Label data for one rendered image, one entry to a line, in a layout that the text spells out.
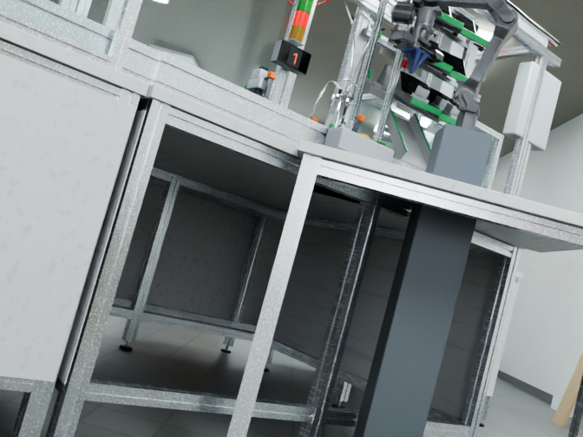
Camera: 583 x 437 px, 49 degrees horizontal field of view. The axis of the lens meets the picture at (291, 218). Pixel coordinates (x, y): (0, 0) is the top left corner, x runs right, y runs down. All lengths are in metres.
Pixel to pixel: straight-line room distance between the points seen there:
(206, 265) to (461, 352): 1.62
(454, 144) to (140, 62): 0.89
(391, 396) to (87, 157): 1.02
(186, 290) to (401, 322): 1.93
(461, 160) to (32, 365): 1.23
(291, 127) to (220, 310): 2.07
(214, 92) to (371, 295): 1.50
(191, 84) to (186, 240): 1.97
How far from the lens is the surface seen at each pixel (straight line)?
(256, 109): 1.73
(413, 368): 1.85
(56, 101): 1.46
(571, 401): 4.99
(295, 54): 2.15
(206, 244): 3.59
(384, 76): 2.46
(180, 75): 1.63
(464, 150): 1.91
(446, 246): 1.86
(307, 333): 3.17
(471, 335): 2.52
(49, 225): 1.46
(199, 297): 3.62
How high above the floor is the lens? 0.53
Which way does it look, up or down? 5 degrees up
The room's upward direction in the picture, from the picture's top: 15 degrees clockwise
